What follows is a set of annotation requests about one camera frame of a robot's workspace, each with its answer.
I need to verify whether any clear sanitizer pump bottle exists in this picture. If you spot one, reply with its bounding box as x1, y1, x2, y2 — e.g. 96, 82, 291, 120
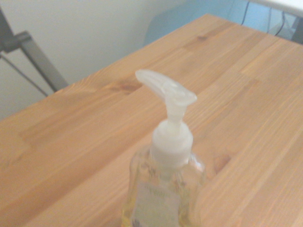
120, 69, 207, 227

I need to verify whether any white side table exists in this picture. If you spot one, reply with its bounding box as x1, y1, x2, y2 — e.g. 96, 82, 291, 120
250, 0, 303, 45

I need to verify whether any black hanging cable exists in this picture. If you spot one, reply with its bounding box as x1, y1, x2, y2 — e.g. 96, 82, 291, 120
241, 1, 250, 26

